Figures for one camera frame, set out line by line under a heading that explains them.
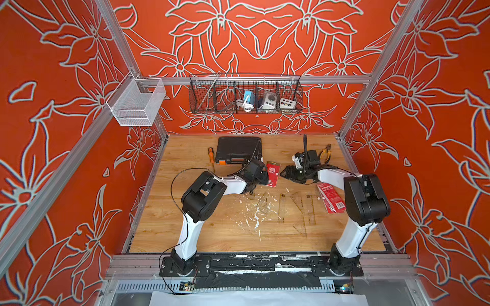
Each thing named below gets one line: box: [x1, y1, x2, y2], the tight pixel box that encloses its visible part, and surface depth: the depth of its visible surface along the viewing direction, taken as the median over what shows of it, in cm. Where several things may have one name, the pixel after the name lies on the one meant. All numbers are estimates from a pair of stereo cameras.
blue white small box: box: [243, 90, 256, 105], surface depth 85 cm
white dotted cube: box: [279, 98, 297, 110], surface depth 96 cm
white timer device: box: [258, 91, 277, 110], surface depth 93 cm
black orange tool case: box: [215, 136, 263, 166], surface depth 109 cm
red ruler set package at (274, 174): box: [266, 160, 281, 189], surface depth 103 cm
